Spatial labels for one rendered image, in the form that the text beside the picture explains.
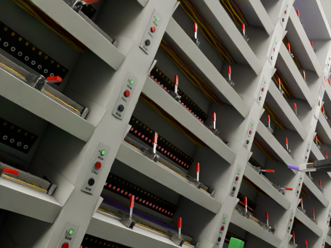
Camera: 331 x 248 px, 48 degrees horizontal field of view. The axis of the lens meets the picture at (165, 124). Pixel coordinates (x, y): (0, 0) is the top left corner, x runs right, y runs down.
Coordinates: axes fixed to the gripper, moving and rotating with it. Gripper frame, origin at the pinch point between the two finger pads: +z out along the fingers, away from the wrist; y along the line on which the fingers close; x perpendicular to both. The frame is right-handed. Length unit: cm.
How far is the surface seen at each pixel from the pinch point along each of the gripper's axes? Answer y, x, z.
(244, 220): 20.3, 28.7, 21.7
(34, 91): 131, 29, 21
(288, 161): -11.5, -8.9, 11.8
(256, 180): 18.4, 11.1, 17.4
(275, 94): 23.3, -27.8, 6.6
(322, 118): -46, -49, 1
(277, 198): -8.9, 10.9, 17.4
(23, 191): 124, 47, 27
